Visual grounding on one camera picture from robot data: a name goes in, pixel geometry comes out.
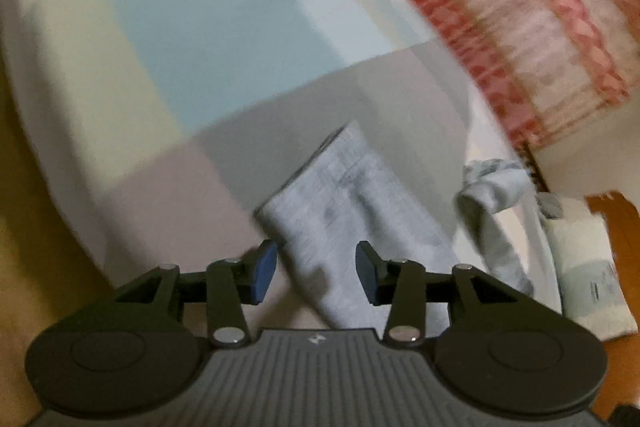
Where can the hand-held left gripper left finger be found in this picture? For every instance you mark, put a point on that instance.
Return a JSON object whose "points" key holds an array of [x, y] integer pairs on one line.
{"points": [[265, 269]]}

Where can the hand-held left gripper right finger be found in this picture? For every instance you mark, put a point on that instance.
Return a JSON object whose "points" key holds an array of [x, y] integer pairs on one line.
{"points": [[367, 274]]}

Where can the light blue fleece pants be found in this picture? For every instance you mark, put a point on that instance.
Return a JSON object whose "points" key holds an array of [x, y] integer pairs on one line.
{"points": [[340, 197]]}

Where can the grey pillow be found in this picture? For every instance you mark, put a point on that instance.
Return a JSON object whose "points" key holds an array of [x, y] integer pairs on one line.
{"points": [[549, 206]]}

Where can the wooden bedside rack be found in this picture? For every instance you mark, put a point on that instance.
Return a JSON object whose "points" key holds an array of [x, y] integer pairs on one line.
{"points": [[532, 167]]}

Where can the white floral pillow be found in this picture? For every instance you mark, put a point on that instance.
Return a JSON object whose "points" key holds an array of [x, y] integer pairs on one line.
{"points": [[585, 277]]}

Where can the patchwork floral bed sheet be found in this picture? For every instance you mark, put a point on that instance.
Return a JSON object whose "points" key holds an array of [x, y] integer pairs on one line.
{"points": [[200, 57]]}

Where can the pink patterned curtain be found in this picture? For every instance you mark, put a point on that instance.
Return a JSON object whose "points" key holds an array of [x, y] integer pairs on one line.
{"points": [[525, 7]]}

